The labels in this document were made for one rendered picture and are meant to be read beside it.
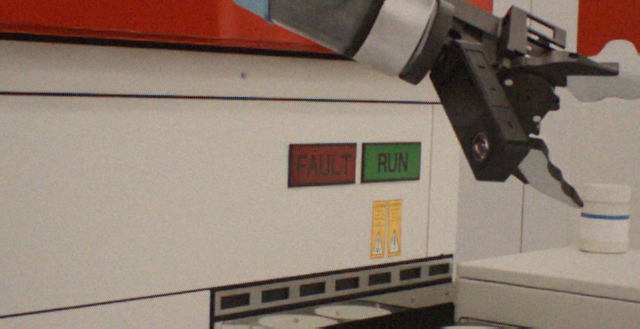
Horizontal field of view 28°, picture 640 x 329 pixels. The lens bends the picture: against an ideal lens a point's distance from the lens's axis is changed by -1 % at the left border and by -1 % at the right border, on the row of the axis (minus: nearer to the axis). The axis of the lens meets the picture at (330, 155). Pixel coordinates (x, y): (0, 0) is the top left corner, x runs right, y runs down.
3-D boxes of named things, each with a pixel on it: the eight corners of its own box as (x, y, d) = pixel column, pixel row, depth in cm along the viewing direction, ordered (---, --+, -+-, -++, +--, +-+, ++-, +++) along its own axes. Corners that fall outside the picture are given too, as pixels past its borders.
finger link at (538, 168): (584, 168, 112) (543, 92, 107) (583, 215, 107) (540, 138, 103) (552, 178, 113) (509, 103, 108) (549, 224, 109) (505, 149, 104)
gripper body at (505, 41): (576, 31, 104) (446, -32, 102) (574, 97, 98) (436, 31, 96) (529, 93, 109) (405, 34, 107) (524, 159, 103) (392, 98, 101)
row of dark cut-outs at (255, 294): (210, 315, 132) (211, 291, 132) (448, 276, 166) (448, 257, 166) (215, 315, 132) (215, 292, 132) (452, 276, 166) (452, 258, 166)
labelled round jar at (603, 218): (570, 249, 184) (573, 184, 183) (593, 246, 189) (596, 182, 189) (614, 255, 179) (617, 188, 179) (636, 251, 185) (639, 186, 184)
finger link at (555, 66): (617, 46, 97) (504, 53, 100) (617, 58, 96) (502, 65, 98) (621, 94, 100) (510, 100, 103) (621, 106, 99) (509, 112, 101)
